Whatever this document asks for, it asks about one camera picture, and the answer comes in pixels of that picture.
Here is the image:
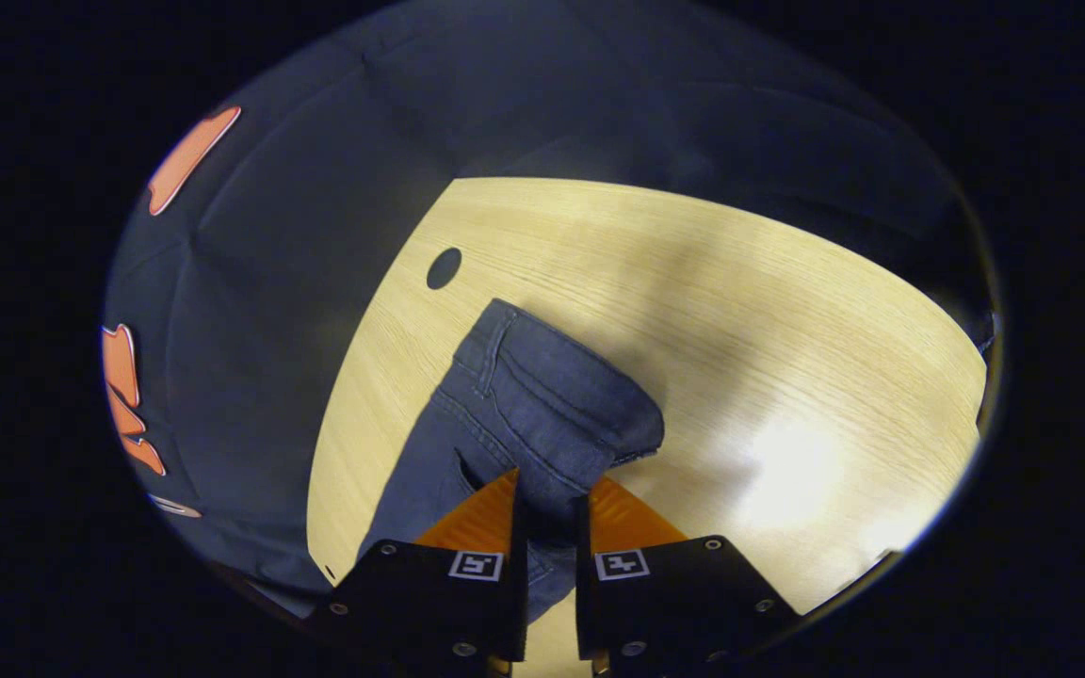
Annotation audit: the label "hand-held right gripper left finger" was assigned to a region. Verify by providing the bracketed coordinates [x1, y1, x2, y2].
[307, 468, 530, 678]

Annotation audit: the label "black table cable grommet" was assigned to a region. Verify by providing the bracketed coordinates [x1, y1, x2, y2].
[426, 247, 463, 291]

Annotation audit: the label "dark grey jeans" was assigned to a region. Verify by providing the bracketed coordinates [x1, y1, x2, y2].
[359, 299, 666, 622]

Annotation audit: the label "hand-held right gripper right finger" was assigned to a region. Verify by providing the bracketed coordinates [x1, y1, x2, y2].
[575, 476, 802, 677]

